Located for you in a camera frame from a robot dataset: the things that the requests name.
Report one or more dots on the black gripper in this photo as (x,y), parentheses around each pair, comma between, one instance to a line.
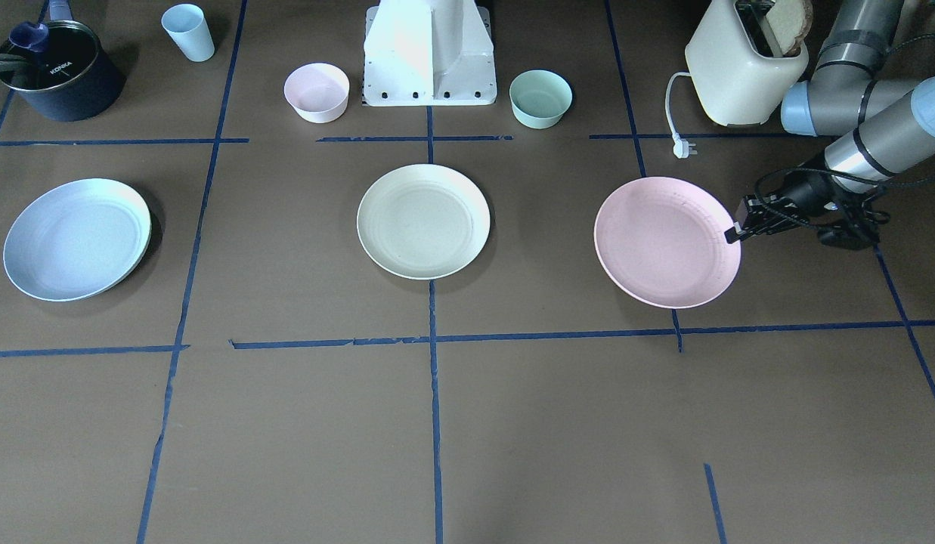
(805,190)

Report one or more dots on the pink plate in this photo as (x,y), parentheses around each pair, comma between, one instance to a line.
(661,240)

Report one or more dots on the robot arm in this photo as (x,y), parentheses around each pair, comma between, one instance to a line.
(881,128)

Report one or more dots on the green plate under blue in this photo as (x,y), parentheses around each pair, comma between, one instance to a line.
(126,232)

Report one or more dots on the bread slice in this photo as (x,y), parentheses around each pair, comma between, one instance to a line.
(789,24)

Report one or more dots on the green bowl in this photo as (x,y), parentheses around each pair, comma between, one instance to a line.
(539,99)

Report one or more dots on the beige plate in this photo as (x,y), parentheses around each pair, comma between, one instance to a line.
(423,222)

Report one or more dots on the pink bowl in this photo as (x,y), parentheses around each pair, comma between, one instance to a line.
(318,92)

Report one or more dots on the light blue cup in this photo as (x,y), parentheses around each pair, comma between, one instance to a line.
(187,26)

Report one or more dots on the dark blue saucepan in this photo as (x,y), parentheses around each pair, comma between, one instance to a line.
(60,67)

